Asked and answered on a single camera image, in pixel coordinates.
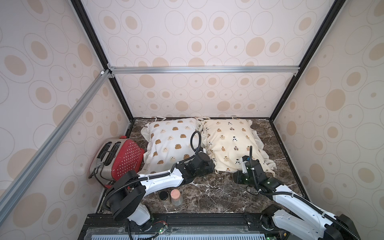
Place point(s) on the black corner frame post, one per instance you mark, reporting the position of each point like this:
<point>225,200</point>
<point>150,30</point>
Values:
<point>329,19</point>
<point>96,44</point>

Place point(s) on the pink lid glass jar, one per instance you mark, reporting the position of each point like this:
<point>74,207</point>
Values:
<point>176,197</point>

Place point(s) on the silver diagonal left rail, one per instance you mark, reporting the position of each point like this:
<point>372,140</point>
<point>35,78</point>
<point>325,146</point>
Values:
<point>23,181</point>

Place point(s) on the silver horizontal back rail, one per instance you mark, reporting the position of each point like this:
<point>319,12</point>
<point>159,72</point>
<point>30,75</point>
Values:
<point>201,70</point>

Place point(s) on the cream animal print pillow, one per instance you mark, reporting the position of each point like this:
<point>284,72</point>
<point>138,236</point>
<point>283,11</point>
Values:
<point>227,141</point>

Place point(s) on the red polka dot toaster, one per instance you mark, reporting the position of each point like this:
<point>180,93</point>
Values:
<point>116,157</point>

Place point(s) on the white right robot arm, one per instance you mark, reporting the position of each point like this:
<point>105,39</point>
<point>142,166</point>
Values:
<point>290,211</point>

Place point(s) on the black lid small jar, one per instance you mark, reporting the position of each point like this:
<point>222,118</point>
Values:
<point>164,196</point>

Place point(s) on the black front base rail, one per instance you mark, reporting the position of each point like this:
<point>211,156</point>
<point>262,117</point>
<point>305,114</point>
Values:
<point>244,226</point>

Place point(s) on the black corner frame post right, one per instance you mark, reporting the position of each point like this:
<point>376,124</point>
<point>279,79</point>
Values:
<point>329,19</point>

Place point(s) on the black corner frame post left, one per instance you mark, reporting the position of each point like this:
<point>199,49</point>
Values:
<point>96,44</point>

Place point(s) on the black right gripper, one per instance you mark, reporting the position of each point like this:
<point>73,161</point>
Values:
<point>241,176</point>

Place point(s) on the white bear print pillow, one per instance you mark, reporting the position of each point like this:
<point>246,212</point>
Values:
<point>169,141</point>

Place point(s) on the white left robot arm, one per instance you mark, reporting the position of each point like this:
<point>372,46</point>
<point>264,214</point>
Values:
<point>123,198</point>

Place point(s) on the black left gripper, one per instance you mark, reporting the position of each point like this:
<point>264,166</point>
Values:
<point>211,168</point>

